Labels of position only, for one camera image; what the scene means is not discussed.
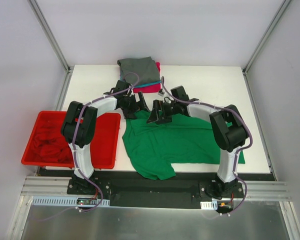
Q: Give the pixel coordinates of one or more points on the red t-shirt in bin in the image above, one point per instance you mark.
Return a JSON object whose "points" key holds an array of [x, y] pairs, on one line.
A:
{"points": [[49, 146]]}

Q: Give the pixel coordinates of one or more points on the green t-shirt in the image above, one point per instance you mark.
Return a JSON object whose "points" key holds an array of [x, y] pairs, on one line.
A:
{"points": [[153, 148]]}

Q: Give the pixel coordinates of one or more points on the left aluminium frame post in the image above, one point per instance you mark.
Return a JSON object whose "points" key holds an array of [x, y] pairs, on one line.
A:
{"points": [[35, 7]]}

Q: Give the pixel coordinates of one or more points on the aluminium front rail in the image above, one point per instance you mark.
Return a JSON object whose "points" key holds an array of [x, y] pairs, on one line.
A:
{"points": [[45, 186]]}

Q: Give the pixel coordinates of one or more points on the right white cable duct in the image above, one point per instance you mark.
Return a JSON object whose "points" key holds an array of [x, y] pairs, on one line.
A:
{"points": [[209, 205]]}

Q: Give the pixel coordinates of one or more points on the folded teal t-shirt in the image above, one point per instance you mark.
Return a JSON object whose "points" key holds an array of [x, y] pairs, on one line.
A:
{"points": [[147, 84]]}

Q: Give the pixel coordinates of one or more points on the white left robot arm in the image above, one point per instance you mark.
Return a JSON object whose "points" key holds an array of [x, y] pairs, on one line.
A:
{"points": [[80, 121]]}

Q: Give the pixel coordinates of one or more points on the red plastic bin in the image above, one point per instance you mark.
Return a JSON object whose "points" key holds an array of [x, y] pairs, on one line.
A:
{"points": [[102, 148]]}

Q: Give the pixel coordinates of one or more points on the aluminium frame post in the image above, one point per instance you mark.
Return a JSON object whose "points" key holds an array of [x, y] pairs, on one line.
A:
{"points": [[35, 7], [267, 34]]}

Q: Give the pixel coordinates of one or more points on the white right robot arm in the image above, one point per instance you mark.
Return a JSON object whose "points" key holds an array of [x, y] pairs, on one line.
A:
{"points": [[228, 130]]}

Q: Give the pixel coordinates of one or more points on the folded grey t-shirt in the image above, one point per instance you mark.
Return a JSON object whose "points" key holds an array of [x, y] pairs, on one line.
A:
{"points": [[145, 68]]}

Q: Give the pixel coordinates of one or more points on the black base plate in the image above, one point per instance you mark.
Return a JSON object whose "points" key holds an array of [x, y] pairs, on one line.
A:
{"points": [[130, 189]]}

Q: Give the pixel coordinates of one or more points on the left white cable duct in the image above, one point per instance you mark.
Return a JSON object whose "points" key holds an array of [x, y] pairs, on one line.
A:
{"points": [[63, 201]]}

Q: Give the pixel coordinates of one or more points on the folded pink t-shirt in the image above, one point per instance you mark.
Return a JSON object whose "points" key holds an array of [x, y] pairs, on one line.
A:
{"points": [[153, 88]]}

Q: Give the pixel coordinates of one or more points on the white cable duct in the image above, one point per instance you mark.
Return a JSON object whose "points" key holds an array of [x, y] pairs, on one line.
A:
{"points": [[209, 205], [63, 201]]}

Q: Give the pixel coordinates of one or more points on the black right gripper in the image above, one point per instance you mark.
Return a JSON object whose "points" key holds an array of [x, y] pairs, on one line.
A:
{"points": [[162, 112]]}

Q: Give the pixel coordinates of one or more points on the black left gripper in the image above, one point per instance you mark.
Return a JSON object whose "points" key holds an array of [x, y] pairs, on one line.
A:
{"points": [[134, 107]]}

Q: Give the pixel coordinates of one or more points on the right aluminium frame post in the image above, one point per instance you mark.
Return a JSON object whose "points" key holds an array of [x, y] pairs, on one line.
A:
{"points": [[267, 34]]}

